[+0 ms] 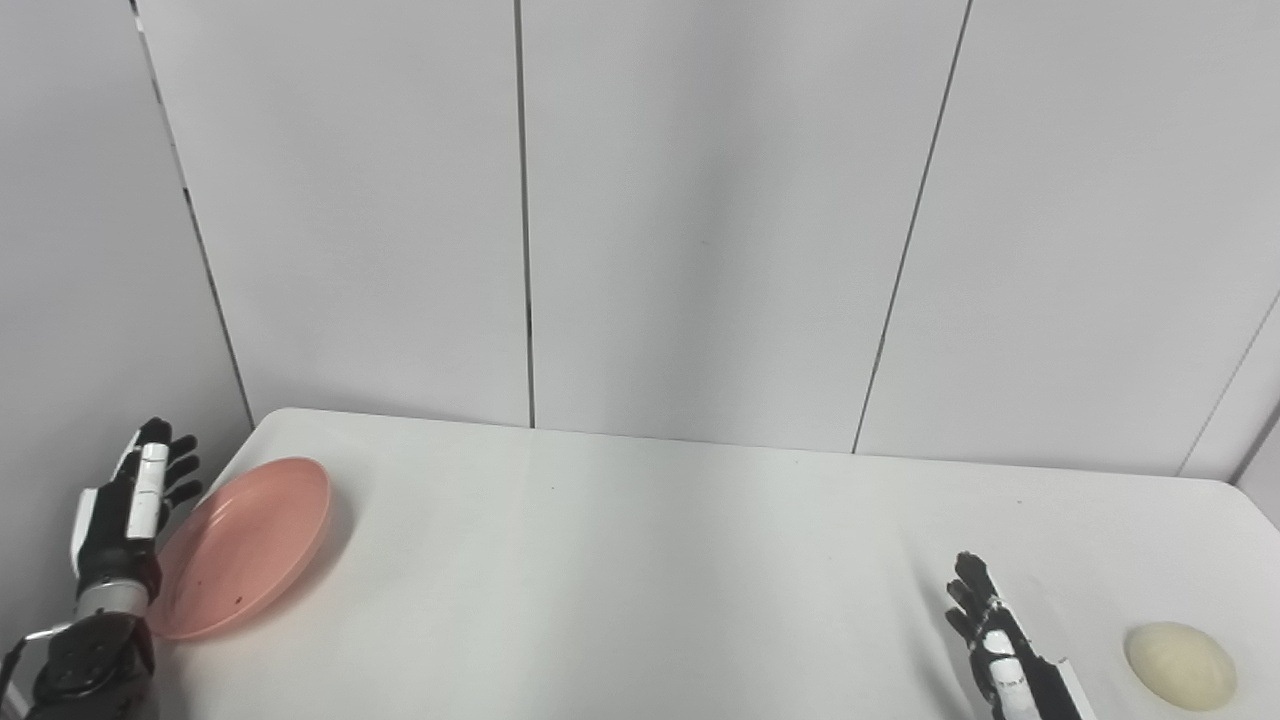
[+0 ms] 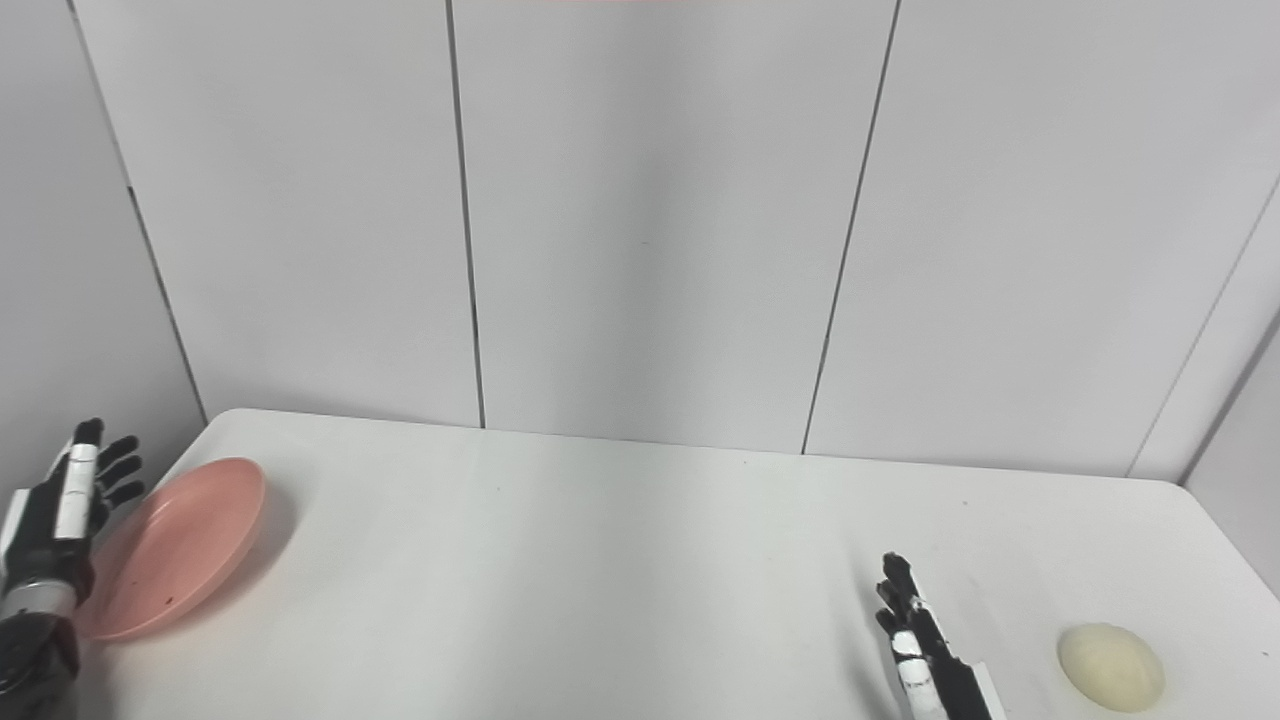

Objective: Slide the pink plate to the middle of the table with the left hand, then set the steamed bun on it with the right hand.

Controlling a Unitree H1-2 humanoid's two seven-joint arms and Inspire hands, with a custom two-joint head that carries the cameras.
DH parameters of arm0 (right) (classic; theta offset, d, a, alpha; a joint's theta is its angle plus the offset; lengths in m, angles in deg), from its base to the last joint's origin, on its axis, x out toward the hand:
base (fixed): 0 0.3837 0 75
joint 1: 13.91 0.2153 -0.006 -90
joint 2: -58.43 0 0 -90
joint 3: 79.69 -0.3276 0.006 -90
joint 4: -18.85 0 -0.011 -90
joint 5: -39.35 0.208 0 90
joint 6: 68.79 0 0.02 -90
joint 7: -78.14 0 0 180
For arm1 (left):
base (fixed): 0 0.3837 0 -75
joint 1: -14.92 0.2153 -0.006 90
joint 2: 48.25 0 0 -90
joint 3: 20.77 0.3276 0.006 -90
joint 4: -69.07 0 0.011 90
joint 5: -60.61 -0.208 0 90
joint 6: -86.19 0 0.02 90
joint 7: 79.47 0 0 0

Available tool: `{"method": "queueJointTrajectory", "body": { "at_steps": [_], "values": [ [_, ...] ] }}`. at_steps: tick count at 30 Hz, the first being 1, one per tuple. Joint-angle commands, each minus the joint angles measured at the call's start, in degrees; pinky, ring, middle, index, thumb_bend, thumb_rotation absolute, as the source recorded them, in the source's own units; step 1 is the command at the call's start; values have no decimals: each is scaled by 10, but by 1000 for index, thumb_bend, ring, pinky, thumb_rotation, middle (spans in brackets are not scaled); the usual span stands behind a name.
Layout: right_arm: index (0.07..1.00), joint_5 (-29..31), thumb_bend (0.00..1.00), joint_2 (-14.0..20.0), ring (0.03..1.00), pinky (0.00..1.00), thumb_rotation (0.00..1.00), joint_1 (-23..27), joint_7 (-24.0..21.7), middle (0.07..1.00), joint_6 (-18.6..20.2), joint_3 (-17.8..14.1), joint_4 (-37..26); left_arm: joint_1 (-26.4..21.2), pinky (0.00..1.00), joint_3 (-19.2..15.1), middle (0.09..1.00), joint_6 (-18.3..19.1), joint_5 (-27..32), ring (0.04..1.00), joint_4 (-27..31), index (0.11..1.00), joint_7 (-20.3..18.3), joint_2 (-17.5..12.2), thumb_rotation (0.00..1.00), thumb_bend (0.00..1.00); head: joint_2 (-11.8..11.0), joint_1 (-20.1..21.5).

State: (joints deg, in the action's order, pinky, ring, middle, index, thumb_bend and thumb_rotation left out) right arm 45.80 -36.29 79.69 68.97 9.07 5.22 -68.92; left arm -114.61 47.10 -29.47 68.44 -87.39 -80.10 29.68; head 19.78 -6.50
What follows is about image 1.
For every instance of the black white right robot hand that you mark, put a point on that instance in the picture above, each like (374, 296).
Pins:
(1005, 670)

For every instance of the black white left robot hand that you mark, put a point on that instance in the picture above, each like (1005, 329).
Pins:
(145, 500)

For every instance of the pink round plate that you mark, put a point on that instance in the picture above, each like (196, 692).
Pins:
(245, 545)

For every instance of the pale yellow steamed bun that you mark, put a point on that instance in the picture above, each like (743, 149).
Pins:
(1180, 667)

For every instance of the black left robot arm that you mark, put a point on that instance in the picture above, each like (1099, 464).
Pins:
(95, 665)

